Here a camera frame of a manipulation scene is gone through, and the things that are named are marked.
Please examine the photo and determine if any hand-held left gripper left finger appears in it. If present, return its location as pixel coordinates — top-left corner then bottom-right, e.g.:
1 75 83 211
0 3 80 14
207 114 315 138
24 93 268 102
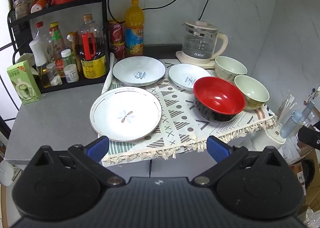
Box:
24 136 126 186

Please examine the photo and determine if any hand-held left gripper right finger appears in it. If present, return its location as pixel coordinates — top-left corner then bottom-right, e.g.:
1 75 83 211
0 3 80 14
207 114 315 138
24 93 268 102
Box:
190 136 292 186

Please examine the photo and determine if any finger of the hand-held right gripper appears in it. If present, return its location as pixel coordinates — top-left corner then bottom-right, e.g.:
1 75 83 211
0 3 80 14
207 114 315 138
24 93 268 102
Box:
299 126 320 154

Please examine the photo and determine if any large white plate flower print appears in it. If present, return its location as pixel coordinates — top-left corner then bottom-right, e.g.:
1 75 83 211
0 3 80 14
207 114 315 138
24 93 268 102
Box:
90 86 162 142

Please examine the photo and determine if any red and black bowl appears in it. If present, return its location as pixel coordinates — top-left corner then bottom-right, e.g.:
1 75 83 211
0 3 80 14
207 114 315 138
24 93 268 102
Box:
193 77 246 122

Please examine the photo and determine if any cream green bowl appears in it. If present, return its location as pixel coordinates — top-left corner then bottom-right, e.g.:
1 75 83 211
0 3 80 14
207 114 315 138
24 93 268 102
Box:
215 56 248 83
234 75 270 111

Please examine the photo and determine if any large white plate blue print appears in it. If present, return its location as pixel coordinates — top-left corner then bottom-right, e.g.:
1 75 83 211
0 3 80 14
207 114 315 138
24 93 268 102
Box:
112 56 166 87

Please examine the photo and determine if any cardboard box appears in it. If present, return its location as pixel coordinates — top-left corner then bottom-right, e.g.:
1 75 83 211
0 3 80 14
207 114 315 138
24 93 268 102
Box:
291 140 320 188

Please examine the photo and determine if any blue white electric toothbrush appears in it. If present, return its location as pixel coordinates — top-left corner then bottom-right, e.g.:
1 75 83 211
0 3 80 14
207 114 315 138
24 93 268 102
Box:
279 100 316 139

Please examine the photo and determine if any white toothbrush holder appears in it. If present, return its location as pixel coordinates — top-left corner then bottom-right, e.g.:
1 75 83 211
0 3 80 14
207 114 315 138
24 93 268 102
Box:
265 118 288 145

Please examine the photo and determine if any bundle of white sticks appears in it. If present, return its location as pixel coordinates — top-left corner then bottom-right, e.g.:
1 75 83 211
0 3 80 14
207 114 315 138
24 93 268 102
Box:
279 90 298 118

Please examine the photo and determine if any patterned fringed table mat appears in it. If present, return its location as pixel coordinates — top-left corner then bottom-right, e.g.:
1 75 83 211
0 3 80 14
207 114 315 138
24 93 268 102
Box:
101 53 278 167

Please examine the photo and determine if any white pill jar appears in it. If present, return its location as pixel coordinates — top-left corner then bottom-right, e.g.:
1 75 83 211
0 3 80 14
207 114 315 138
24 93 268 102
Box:
64 64 79 83

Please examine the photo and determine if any small white plate blue print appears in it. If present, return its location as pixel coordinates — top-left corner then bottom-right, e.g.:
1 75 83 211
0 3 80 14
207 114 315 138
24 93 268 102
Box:
168 64 212 91

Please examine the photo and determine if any small clear jar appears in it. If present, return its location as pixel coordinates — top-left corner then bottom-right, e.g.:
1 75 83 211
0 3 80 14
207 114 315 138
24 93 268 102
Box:
46 63 63 86

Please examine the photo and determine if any small bottle white cap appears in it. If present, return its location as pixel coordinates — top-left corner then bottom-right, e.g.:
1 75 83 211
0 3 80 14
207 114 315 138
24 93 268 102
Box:
61 49 77 73

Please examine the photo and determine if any cream kettle base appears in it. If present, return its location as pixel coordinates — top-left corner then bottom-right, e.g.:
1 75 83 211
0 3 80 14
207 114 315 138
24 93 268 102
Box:
175 50 217 68

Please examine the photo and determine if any green paper box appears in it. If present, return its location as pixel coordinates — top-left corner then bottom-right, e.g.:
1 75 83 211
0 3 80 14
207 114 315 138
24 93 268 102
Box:
7 60 42 105

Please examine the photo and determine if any red drink can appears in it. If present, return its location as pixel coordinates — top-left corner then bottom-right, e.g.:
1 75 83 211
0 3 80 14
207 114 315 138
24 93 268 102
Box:
108 20 125 43
111 42 126 60

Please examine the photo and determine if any clear oil bottle white cap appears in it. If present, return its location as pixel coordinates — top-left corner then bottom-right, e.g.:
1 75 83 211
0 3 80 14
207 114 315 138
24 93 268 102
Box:
29 40 52 88

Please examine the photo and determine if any glass electric kettle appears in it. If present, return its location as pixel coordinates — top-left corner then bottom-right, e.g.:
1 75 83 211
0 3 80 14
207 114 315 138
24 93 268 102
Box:
182 20 229 59

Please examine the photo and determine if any sauce bottle red green label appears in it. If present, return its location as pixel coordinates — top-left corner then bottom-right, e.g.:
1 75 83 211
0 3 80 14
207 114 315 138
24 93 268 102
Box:
49 22 66 78

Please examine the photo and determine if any orange juice bottle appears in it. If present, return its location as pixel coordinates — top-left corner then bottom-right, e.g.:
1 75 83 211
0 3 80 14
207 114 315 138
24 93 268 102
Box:
124 0 145 57

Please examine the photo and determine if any clear bottle red cap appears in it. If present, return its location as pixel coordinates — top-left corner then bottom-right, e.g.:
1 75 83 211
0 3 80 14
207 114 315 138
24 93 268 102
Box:
35 22 50 51

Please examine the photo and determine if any black metal rack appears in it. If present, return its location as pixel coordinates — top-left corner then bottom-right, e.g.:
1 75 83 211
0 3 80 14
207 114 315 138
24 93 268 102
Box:
7 0 113 93

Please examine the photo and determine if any dark oil bottle red handle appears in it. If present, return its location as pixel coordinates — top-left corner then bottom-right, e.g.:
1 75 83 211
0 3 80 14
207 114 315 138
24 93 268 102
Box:
79 14 107 78

